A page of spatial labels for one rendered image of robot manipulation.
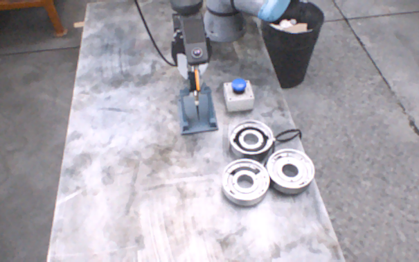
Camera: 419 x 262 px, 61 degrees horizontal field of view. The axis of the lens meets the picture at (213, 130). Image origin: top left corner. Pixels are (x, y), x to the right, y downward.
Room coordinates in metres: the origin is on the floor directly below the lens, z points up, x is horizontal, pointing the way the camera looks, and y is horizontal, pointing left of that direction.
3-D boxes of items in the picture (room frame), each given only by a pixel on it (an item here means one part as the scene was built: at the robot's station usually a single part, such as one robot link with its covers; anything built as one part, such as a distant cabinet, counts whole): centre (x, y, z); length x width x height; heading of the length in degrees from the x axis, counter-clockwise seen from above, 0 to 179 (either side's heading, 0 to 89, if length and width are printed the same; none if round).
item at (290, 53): (1.69, -0.45, 0.21); 0.34 x 0.34 x 0.43
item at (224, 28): (1.04, -0.05, 0.85); 0.15 x 0.15 x 0.10
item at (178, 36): (0.71, 0.05, 1.06); 0.09 x 0.08 x 0.12; 7
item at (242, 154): (0.54, -0.09, 0.82); 0.10 x 0.10 x 0.04
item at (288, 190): (0.44, -0.17, 0.82); 0.10 x 0.10 x 0.04
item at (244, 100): (0.70, -0.07, 0.82); 0.08 x 0.07 x 0.05; 6
